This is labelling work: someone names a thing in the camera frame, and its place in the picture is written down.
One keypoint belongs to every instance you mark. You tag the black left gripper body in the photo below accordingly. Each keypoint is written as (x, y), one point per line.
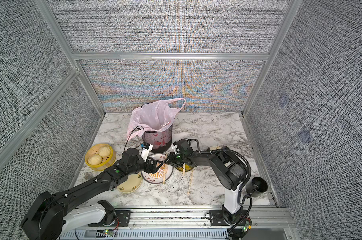
(139, 167)

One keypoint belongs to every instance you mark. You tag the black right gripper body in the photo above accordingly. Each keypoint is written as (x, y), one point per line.
(181, 159)

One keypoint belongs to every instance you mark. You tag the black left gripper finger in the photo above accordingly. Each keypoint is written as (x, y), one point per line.
(152, 161)
(153, 167)

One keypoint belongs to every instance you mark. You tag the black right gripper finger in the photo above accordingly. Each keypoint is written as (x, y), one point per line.
(172, 162)
(172, 156)

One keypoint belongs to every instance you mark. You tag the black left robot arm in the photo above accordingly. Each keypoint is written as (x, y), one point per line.
(45, 219)

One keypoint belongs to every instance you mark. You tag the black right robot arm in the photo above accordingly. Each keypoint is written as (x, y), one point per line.
(231, 168)

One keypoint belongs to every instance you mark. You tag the yellow dark patterned small plate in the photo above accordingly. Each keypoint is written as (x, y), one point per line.
(187, 168)

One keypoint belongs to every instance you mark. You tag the white plate with orange sunburst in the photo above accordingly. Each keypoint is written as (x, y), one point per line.
(157, 178)

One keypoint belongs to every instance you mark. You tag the cream small plate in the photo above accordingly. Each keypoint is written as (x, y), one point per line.
(131, 184)

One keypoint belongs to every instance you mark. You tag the black mesh trash bin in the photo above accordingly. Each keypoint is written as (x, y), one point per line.
(161, 141)

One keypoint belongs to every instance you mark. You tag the cream plate with black patch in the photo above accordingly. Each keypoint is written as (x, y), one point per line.
(213, 148)

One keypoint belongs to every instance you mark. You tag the white steamed bun upper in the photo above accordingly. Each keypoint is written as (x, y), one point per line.
(105, 151)

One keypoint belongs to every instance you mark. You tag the white steamed bun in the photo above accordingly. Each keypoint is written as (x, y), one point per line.
(95, 159)
(105, 151)

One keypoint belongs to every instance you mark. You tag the yellow bamboo steamer basket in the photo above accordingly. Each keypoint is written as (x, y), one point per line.
(106, 162)

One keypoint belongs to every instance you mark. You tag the white steamed bun lower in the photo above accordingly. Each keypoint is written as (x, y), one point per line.
(95, 159)

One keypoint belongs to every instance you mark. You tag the pink plastic bin bag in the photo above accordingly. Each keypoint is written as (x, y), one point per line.
(151, 116)

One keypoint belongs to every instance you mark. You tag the black round object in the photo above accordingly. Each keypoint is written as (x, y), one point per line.
(256, 186)

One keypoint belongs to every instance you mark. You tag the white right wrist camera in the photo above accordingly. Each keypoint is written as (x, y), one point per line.
(176, 149)

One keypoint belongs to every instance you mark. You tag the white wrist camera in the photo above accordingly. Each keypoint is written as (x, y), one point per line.
(146, 149)
(176, 149)

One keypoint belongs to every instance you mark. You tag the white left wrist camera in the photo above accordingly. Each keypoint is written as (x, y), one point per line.
(146, 149)

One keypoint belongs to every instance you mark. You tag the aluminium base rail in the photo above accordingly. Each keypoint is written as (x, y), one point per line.
(173, 224)

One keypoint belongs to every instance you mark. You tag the aluminium enclosure frame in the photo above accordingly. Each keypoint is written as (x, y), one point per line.
(285, 76)

